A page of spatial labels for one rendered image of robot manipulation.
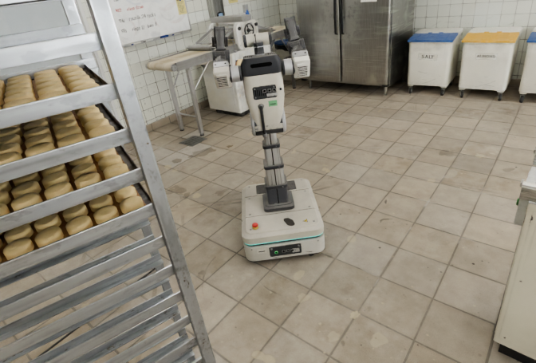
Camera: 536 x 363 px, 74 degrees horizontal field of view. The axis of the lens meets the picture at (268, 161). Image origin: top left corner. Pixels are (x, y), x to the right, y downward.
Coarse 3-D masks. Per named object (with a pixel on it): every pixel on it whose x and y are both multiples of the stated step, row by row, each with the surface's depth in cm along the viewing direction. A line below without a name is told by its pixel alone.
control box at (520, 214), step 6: (534, 168) 145; (528, 174) 144; (534, 174) 141; (528, 180) 138; (534, 180) 138; (522, 204) 133; (522, 210) 133; (516, 216) 136; (522, 216) 134; (516, 222) 137; (522, 222) 135
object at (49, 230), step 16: (112, 192) 90; (128, 192) 85; (80, 208) 81; (96, 208) 82; (112, 208) 79; (128, 208) 79; (32, 224) 81; (48, 224) 77; (64, 224) 80; (80, 224) 75; (96, 224) 78; (0, 240) 75; (16, 240) 73; (32, 240) 76; (48, 240) 72; (0, 256) 71; (16, 256) 70
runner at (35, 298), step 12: (156, 240) 82; (132, 252) 80; (144, 252) 81; (108, 264) 77; (120, 264) 79; (72, 276) 74; (84, 276) 75; (96, 276) 77; (48, 288) 72; (60, 288) 73; (72, 288) 75; (24, 300) 70; (36, 300) 71; (0, 312) 68; (12, 312) 70
